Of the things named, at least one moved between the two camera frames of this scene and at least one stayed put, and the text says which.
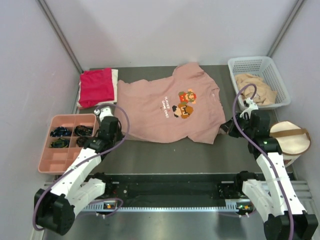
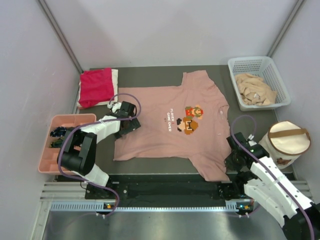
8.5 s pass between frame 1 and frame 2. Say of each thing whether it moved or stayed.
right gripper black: moved
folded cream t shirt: stayed
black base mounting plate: stayed
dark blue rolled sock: stayed
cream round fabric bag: stayed
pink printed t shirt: moved
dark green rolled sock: stayed
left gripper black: moved
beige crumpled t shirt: stayed
